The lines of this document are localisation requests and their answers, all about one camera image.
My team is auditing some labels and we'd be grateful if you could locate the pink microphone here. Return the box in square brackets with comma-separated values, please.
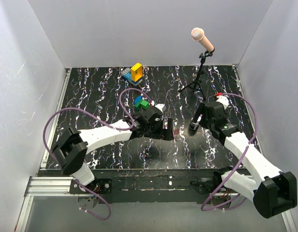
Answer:
[191, 28, 215, 52]

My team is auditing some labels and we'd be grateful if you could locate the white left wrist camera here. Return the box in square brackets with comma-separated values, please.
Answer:
[155, 103, 166, 113]

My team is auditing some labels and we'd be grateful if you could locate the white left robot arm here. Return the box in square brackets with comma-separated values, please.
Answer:
[51, 104, 175, 193]

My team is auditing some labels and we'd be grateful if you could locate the white vitamin pill bottle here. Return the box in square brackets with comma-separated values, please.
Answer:
[188, 115, 202, 136]

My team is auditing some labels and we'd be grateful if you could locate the red weekly pill organizer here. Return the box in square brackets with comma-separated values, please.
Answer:
[173, 129, 180, 136]

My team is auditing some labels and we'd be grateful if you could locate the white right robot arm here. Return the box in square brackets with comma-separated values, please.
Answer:
[190, 97, 298, 218]

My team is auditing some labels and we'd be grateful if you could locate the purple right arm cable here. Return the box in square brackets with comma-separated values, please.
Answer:
[201, 92, 258, 211]

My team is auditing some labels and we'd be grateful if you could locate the green blue toy brick cluster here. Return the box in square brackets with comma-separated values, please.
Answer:
[134, 96, 149, 110]

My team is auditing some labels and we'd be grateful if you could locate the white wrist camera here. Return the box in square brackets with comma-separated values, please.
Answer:
[155, 103, 166, 113]
[216, 93, 229, 110]

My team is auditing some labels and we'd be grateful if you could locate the black microphone stand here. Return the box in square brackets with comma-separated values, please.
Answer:
[178, 50, 215, 100]

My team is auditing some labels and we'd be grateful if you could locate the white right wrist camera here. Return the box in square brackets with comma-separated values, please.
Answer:
[216, 93, 229, 110]

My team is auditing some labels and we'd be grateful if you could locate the yellow blue toy brick stack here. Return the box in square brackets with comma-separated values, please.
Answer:
[121, 63, 143, 86]

